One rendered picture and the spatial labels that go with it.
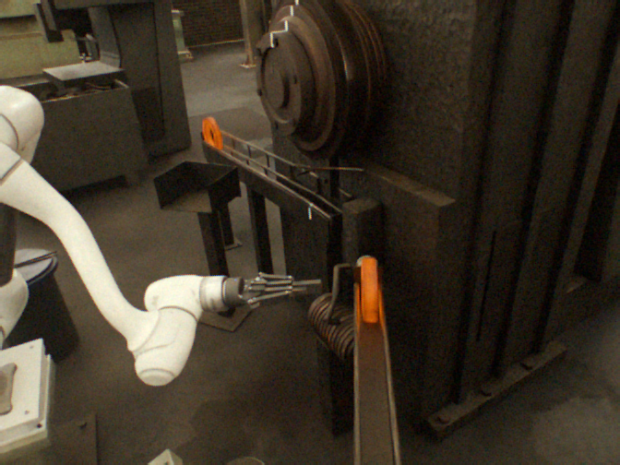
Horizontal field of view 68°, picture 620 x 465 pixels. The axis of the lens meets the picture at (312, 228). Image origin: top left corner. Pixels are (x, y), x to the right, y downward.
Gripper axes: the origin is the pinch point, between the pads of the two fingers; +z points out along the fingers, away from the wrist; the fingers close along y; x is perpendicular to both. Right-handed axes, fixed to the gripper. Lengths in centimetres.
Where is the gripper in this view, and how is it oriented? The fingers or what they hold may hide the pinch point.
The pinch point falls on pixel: (307, 287)
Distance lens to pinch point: 113.5
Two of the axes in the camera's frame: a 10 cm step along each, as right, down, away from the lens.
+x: -1.5, -8.6, -4.8
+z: 9.9, -0.9, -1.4
